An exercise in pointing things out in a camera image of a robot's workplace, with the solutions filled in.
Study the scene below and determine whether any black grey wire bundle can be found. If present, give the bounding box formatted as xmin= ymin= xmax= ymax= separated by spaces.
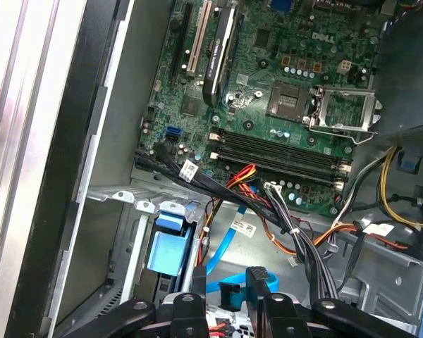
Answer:
xmin=263 ymin=181 xmax=341 ymax=300

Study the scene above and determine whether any metal socket cover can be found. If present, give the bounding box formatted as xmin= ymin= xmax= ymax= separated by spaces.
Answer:
xmin=304 ymin=85 xmax=384 ymax=134

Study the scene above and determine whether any green motherboard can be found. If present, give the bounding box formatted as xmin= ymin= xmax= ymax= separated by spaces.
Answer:
xmin=137 ymin=0 xmax=381 ymax=218

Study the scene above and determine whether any yellow wire bundle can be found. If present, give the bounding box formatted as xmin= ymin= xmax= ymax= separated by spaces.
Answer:
xmin=379 ymin=145 xmax=423 ymax=232

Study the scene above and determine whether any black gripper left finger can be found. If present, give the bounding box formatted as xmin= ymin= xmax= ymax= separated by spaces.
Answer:
xmin=61 ymin=266 xmax=210 ymax=338

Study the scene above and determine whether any CPU socket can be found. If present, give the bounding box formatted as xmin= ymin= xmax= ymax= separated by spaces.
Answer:
xmin=266 ymin=80 xmax=312 ymax=120

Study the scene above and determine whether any black PC case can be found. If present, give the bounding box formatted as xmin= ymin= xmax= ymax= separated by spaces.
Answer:
xmin=3 ymin=0 xmax=423 ymax=338

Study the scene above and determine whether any blue plastic latch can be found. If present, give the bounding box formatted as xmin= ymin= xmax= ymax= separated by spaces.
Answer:
xmin=398 ymin=146 xmax=421 ymax=174

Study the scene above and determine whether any black flat wire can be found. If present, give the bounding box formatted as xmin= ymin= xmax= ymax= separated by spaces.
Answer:
xmin=338 ymin=218 xmax=372 ymax=294

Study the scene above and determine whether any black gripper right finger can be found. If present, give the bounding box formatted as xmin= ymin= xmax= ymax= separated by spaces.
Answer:
xmin=245 ymin=266 xmax=423 ymax=338

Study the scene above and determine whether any hard disk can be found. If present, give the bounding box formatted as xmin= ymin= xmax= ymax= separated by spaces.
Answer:
xmin=146 ymin=210 xmax=202 ymax=307

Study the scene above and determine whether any white expansion slot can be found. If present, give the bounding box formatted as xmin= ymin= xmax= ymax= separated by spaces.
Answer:
xmin=185 ymin=0 xmax=213 ymax=79

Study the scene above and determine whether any perforated metal disk bay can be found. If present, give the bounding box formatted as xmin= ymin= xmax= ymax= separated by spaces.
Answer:
xmin=86 ymin=177 xmax=207 ymax=338

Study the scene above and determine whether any black graphics card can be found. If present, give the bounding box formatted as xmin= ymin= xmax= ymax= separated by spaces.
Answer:
xmin=202 ymin=0 xmax=240 ymax=107

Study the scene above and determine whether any socket locking lever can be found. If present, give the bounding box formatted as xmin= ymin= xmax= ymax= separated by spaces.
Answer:
xmin=307 ymin=126 xmax=379 ymax=145

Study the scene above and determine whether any blue disk wire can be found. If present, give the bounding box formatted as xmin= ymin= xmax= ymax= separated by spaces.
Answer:
xmin=204 ymin=206 xmax=280 ymax=313

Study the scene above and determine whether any black expansion slot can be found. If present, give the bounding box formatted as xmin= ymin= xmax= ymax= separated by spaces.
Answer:
xmin=170 ymin=0 xmax=194 ymax=81

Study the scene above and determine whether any grey white wire bundle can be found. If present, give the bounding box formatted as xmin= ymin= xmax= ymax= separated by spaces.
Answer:
xmin=329 ymin=146 xmax=399 ymax=230

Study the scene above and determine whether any black sleeved wire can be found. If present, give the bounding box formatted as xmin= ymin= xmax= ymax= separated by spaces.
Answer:
xmin=134 ymin=140 xmax=293 ymax=235

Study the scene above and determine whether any black RAM slot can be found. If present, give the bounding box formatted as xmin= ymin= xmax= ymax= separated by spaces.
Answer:
xmin=211 ymin=135 xmax=353 ymax=173
xmin=209 ymin=151 xmax=348 ymax=193
xmin=209 ymin=144 xmax=350 ymax=182
xmin=211 ymin=127 xmax=353 ymax=163

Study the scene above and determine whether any orange red wire bundle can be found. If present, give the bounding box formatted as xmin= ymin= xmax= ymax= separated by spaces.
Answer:
xmin=197 ymin=163 xmax=360 ymax=268

